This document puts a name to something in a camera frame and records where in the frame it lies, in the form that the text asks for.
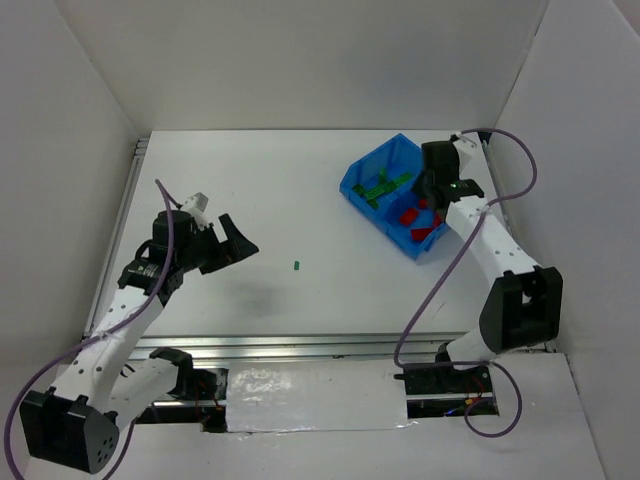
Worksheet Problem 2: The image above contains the red rounded lego brick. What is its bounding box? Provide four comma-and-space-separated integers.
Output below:
410, 227, 438, 243

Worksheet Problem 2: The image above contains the blue plastic bin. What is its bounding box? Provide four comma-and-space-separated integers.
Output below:
339, 134, 448, 260

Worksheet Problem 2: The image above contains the aluminium rail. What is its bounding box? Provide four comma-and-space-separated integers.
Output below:
82, 333, 481, 362
82, 137, 150, 339
481, 140, 512, 233

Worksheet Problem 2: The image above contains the red square lego brick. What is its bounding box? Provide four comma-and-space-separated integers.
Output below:
398, 208, 420, 227

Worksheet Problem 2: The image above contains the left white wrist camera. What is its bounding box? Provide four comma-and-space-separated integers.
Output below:
180, 192, 210, 230

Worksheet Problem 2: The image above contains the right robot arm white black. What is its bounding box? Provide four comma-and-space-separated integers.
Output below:
399, 136, 563, 371

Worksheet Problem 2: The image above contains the green two-by-two lego brick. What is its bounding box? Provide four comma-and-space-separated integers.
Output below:
364, 184, 396, 210

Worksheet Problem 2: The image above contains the green curved lego brick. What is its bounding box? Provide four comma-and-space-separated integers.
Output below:
393, 172, 413, 188

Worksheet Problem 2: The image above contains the aluminium left rail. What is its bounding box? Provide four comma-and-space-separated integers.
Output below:
82, 137, 150, 339

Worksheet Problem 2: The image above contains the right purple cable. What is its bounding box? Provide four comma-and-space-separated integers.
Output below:
393, 128, 540, 439

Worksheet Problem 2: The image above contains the aluminium right rail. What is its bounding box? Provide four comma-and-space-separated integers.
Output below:
481, 140, 512, 233

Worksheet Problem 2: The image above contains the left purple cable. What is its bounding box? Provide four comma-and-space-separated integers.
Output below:
3, 178, 186, 480

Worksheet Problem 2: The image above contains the green square lego brick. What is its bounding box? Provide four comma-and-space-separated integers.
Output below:
353, 184, 367, 198

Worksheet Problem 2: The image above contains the aluminium front rail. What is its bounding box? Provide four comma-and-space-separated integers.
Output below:
82, 333, 481, 362

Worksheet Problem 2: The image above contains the purple cable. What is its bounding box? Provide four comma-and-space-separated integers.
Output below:
3, 178, 186, 480
393, 128, 540, 439

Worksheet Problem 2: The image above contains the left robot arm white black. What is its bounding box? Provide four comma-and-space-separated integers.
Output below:
19, 210, 259, 474

